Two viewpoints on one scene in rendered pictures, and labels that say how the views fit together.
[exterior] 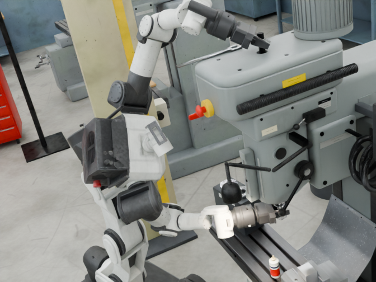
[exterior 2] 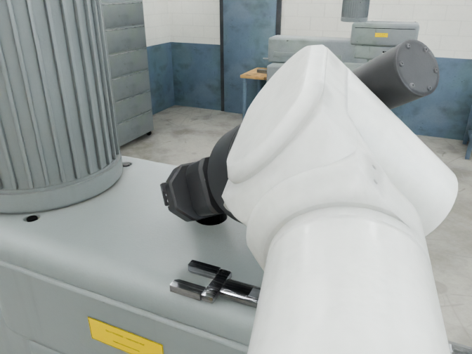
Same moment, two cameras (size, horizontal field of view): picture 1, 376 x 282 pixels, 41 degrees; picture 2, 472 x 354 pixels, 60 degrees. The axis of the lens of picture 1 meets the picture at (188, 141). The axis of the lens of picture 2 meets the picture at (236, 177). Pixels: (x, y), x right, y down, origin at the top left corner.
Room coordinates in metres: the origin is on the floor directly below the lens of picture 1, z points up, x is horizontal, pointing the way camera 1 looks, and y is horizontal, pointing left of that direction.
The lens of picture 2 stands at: (1.89, 0.00, 2.13)
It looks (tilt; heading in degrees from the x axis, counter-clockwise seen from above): 25 degrees down; 223
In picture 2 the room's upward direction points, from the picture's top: straight up
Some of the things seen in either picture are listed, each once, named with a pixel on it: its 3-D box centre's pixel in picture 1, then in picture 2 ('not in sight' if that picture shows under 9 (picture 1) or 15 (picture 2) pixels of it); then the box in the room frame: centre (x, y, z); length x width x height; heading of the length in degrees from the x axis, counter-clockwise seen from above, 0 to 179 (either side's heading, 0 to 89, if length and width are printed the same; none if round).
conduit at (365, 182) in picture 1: (369, 159); not in sight; (1.52, -0.62, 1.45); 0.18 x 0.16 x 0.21; 109
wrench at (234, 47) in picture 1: (208, 56); (315, 313); (1.67, -0.13, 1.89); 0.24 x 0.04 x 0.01; 109
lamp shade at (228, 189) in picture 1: (230, 190); not in sight; (1.46, -0.11, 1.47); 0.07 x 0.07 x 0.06
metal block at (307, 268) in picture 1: (307, 275); not in sight; (1.47, -0.35, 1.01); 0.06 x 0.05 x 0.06; 17
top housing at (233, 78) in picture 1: (268, 72); (201, 270); (1.62, -0.32, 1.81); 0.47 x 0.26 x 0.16; 109
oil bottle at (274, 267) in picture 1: (274, 265); not in sight; (1.62, -0.25, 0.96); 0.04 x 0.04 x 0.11
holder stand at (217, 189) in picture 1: (238, 204); not in sight; (2.03, -0.18, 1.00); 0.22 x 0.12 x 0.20; 29
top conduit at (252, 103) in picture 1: (298, 87); not in sight; (1.49, -0.38, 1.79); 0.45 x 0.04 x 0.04; 109
